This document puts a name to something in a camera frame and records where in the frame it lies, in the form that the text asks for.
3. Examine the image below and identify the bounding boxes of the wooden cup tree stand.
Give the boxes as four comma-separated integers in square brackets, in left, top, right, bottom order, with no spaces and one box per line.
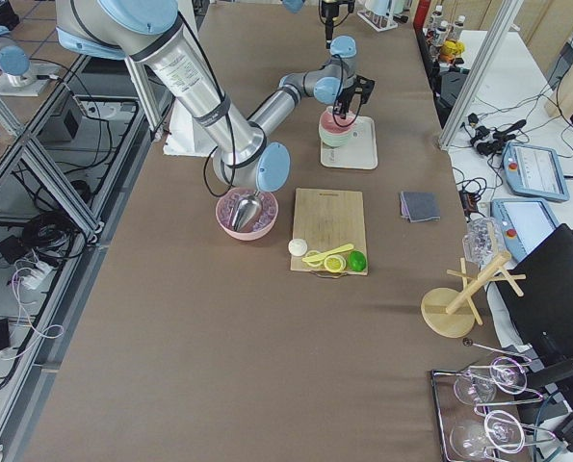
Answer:
[421,250,526,339]

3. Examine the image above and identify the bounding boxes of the pink bowl with ice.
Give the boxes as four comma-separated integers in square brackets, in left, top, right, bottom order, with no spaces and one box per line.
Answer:
[215,188,278,241]

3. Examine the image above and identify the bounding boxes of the white rack with cups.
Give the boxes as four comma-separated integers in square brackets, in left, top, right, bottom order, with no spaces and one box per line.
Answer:
[357,0,404,32]

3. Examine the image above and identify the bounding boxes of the lower wine glass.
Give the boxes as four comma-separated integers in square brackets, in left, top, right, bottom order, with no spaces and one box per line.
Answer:
[449,410,526,461]

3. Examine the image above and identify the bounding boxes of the clear glass mug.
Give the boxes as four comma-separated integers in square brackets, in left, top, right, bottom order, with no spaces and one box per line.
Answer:
[462,218,506,267]

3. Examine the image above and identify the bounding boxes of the metal ice scoop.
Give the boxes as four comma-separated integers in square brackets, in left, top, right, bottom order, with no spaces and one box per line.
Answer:
[230,191,263,233]

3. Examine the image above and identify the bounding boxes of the upper teach pendant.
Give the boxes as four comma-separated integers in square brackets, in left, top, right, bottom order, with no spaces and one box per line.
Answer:
[503,141,570,202]

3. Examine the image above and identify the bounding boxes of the wine glass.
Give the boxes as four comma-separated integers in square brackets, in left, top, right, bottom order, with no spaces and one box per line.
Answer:
[454,356,527,405]
[449,410,526,461]

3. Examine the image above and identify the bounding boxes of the aluminium frame post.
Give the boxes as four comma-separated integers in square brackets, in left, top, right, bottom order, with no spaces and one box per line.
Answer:
[438,0,524,151]

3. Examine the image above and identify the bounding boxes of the small pink bowl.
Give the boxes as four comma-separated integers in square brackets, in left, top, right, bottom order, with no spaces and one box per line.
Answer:
[319,107,355,135]

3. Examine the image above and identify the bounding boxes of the yellow plastic knife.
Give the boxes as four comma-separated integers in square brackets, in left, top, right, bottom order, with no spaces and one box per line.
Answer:
[301,243,354,264]

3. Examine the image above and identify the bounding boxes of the upper wine glass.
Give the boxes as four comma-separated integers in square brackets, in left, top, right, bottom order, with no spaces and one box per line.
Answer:
[454,356,527,405]

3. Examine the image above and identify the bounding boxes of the teach pendant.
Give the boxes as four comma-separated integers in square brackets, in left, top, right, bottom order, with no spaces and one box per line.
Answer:
[490,197,560,262]
[503,141,570,202]

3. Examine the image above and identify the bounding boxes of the stacked green bowls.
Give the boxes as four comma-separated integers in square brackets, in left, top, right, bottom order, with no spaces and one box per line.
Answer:
[319,126,353,147]

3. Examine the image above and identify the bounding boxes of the black monitor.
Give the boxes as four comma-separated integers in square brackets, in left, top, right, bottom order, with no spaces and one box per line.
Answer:
[497,224,573,368]

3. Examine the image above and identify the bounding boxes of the cream rabbit tray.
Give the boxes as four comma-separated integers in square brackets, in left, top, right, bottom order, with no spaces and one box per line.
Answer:
[320,116,378,170]

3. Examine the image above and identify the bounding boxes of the bamboo cutting board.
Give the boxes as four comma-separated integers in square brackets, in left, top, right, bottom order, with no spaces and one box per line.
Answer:
[292,188,369,263]

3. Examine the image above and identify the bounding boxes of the green lime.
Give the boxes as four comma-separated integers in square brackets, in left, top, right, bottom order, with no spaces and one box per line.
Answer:
[348,250,368,272]

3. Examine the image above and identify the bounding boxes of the lower teach pendant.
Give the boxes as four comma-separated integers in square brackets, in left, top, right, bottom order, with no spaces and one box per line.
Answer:
[490,197,560,262]

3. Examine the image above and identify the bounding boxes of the grey folded cloth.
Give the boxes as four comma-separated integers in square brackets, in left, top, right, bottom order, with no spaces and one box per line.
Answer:
[400,192,440,222]

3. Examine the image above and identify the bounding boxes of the black wire glass rack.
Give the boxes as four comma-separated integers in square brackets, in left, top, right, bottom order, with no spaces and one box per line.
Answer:
[430,355,557,461]

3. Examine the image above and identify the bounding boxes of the white garlic bulb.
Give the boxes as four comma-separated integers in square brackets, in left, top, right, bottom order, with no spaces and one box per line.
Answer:
[288,238,308,257]

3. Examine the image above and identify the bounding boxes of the lemon half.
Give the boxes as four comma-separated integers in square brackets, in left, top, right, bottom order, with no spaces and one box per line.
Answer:
[323,254,347,273]

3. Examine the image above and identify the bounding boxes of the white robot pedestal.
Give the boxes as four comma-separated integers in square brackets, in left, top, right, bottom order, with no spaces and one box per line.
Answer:
[164,99,216,158]

